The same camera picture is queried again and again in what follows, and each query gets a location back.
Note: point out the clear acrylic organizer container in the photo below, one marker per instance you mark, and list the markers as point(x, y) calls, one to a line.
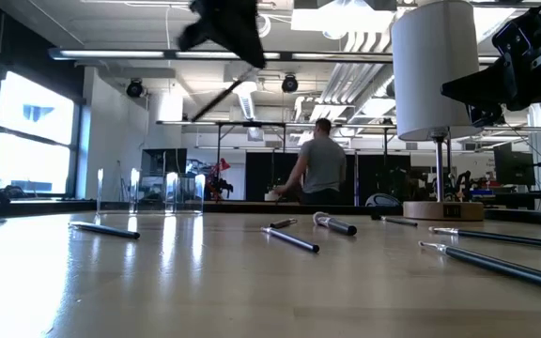
point(183, 192)

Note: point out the black ceiling spotlight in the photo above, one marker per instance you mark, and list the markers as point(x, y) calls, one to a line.
point(289, 84)
point(134, 88)

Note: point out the red desk lamp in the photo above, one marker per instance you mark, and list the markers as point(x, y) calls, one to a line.
point(223, 165)

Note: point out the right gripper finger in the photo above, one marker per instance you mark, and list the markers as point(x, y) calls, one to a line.
point(486, 116)
point(484, 89)

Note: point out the dark brush with silver ferrule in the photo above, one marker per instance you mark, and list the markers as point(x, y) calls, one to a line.
point(291, 240)

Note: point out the long dark makeup brush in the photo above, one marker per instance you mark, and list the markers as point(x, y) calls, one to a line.
point(500, 267)
point(500, 237)

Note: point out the black computer monitor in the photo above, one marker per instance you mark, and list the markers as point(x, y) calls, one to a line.
point(164, 162)

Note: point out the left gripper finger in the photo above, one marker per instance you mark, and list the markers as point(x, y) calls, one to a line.
point(247, 42)
point(193, 35)

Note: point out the black partition panels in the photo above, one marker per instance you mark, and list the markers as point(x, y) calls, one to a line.
point(369, 178)

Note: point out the large window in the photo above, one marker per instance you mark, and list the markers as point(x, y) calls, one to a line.
point(31, 164)

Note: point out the black monitor on arm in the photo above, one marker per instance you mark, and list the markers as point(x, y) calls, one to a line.
point(514, 164)

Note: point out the short dark makeup brush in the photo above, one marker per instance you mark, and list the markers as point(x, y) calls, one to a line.
point(283, 223)

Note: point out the thick fluffy powder brush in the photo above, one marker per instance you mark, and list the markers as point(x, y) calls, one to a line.
point(338, 226)

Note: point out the person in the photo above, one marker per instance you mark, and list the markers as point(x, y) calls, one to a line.
point(322, 164)

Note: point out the dark rounded helmet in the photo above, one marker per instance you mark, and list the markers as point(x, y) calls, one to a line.
point(382, 200)

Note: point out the long ceiling light bar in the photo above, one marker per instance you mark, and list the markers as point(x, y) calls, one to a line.
point(111, 54)

